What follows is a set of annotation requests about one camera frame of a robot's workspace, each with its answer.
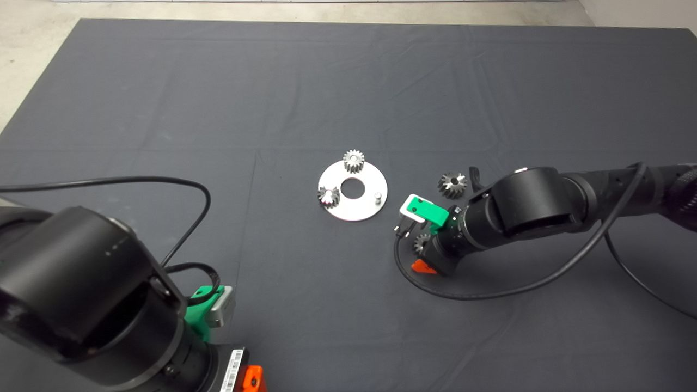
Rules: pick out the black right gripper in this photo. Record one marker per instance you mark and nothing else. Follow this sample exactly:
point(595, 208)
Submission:
point(442, 256)

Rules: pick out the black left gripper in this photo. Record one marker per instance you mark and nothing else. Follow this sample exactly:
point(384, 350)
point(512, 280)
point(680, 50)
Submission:
point(231, 373)

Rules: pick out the small steel gear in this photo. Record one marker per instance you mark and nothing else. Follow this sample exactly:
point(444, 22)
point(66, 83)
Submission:
point(329, 196)
point(421, 242)
point(354, 159)

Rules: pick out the larger steel gear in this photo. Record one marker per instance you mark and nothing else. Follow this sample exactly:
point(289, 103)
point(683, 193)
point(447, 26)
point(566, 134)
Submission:
point(452, 186)

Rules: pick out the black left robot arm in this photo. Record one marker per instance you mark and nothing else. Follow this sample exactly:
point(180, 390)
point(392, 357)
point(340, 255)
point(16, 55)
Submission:
point(71, 277)

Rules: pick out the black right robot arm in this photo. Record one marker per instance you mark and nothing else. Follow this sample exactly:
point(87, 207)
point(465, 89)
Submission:
point(533, 201)

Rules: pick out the round metal plate with hole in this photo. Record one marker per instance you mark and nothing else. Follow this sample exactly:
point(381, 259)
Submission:
point(359, 209)

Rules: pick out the dark grey table cloth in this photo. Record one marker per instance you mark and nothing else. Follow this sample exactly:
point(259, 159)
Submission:
point(218, 81)

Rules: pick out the green right camera mount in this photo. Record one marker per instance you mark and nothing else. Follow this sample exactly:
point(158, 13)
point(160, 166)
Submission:
point(430, 209)

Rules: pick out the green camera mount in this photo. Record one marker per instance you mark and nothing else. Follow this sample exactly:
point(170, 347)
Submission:
point(199, 321)
point(430, 209)

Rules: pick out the grey right camera box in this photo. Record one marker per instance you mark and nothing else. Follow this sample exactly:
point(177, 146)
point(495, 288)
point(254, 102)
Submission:
point(408, 209)

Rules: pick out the grey camera box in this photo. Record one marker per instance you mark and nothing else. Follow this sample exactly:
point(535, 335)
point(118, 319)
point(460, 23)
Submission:
point(222, 310)
point(408, 209)

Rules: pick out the grey left camera box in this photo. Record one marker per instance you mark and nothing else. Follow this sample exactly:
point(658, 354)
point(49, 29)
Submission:
point(222, 310)

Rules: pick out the green left camera mount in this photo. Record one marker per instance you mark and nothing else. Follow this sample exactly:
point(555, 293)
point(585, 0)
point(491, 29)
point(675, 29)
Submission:
point(199, 321)

